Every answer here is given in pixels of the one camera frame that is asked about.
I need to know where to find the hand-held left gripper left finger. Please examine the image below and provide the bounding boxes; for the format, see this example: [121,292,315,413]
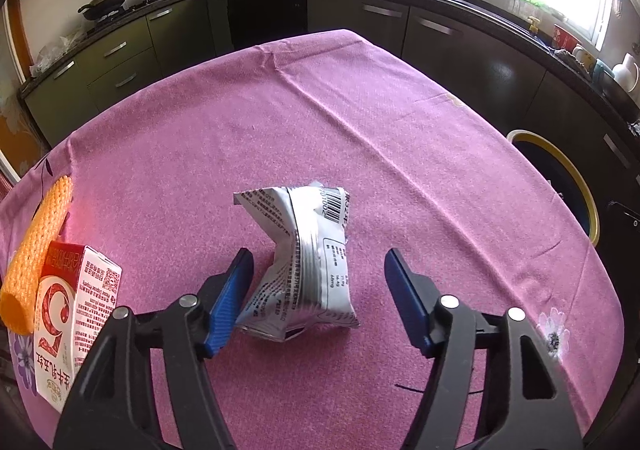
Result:
[52,247,256,450]

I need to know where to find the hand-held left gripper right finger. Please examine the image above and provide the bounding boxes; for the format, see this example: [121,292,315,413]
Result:
[384,247,586,450]

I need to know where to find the silver printed snack wrapper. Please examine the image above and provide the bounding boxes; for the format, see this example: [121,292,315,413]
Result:
[232,181,361,342]

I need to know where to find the yellow-rimmed trash bin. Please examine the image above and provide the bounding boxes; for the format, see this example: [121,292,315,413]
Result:
[506,130,601,248]

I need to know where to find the red and white milk carton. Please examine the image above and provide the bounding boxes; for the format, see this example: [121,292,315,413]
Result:
[32,240,123,415]

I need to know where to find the pink floral tablecloth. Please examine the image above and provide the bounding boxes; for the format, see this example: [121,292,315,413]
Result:
[0,28,628,450]

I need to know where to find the orange foam fruit net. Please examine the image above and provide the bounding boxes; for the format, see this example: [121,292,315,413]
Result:
[0,176,73,335]

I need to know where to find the green kitchen cabinets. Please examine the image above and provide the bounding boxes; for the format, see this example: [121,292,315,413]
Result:
[20,0,640,251]

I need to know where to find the clear plastic bag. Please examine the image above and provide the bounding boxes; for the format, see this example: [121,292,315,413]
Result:
[30,32,83,76]

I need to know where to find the white mug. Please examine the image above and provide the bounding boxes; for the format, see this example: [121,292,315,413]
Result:
[572,44,597,71]

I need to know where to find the gas stove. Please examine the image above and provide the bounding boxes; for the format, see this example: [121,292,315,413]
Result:
[87,0,201,31]

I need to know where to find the red paper cup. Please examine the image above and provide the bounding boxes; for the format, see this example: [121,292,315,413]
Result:
[552,24,581,52]

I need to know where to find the white jug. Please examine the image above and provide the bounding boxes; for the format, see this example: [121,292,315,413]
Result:
[612,54,640,93]

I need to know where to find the black wok with lid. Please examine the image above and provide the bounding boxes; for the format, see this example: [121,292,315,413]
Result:
[77,0,128,21]

